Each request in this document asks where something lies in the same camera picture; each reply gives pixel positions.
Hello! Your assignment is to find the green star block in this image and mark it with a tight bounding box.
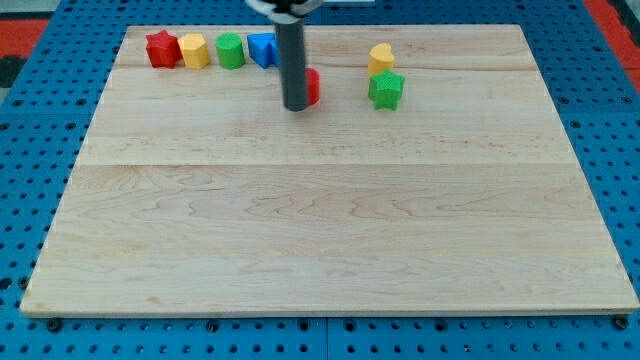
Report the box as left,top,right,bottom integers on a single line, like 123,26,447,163
368,69,405,110

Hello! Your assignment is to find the white black rod mount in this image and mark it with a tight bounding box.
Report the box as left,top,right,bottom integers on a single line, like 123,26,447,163
246,0,324,21

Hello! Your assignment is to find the yellow heart block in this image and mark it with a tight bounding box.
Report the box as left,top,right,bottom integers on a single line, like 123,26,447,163
367,42,395,75

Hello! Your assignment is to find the red circle block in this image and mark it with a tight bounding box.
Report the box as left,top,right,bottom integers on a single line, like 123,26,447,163
306,68,320,105

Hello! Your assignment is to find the red star block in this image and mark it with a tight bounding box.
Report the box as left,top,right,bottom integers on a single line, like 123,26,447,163
145,29,182,69

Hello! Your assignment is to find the green cylinder block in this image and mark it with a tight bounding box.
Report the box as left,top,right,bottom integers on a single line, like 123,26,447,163
215,32,245,70

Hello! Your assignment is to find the yellow hexagon block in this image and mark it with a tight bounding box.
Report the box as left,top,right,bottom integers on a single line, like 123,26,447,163
178,33,210,69

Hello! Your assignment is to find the light wooden board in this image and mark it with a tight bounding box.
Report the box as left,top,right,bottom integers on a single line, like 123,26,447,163
21,25,639,318

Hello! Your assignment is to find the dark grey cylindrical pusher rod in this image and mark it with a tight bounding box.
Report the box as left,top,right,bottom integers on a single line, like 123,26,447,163
274,13,308,111

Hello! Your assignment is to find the blue triangle block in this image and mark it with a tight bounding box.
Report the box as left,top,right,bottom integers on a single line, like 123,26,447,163
247,33,279,69

